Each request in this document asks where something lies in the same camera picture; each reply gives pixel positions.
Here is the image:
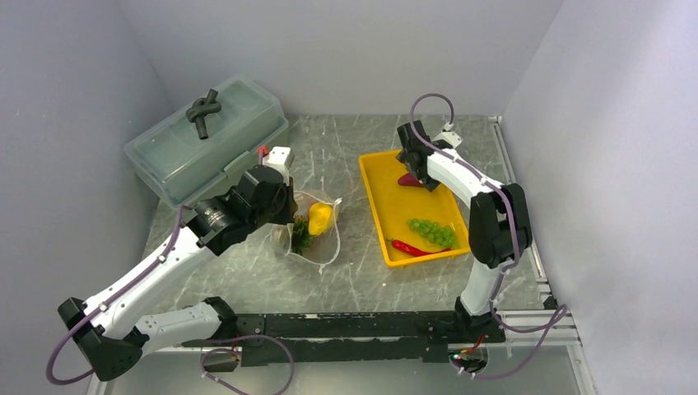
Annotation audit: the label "yellow toy pear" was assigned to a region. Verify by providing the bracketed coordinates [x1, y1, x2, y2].
[308, 202, 333, 237]

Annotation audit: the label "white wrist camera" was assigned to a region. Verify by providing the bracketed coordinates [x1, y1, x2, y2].
[433, 123, 463, 149]
[257, 146, 295, 179]

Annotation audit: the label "clear lidded storage box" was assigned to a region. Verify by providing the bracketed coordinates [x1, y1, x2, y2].
[124, 74, 288, 207]

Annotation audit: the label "purple toy sweet potato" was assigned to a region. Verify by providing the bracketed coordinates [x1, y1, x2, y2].
[398, 173, 424, 188]

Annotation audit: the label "black knotted foam tube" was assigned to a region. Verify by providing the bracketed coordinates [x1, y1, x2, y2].
[185, 89, 222, 140]

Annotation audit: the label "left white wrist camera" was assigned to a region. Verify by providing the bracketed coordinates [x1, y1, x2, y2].
[257, 146, 295, 179]

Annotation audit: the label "red toy chili pepper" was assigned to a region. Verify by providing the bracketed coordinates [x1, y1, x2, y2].
[387, 239, 451, 257]

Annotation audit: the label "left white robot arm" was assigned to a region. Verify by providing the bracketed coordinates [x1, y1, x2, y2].
[45, 164, 297, 385]

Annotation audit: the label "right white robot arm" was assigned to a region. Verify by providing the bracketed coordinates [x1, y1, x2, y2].
[397, 121, 533, 342]

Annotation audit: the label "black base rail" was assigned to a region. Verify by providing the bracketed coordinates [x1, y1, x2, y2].
[183, 310, 506, 367]

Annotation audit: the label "green toy grapes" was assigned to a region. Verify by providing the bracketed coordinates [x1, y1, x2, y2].
[407, 219, 457, 249]

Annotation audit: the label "toy pineapple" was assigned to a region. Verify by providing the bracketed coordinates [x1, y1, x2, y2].
[291, 216, 313, 255]

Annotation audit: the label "yellow plastic tray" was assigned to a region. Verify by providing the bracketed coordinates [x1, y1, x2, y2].
[358, 150, 471, 268]

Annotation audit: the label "clear zip top bag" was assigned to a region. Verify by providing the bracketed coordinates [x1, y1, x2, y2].
[271, 190, 342, 269]

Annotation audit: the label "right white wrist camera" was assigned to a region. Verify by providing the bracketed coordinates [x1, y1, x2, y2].
[433, 123, 463, 149]

